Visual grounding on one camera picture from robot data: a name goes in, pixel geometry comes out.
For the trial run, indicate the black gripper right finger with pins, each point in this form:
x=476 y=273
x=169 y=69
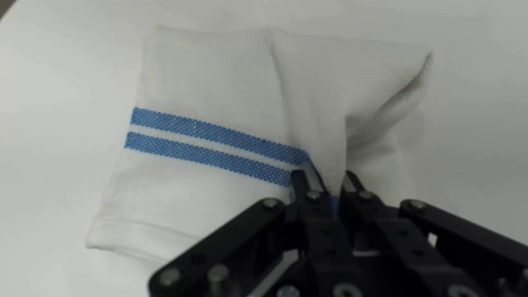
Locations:
x=407 y=240

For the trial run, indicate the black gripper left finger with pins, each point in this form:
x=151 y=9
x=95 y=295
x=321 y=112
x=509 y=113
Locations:
x=314 y=231

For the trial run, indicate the white cloth with blue stripes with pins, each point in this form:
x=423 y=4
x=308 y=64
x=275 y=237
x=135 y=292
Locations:
x=220 y=82

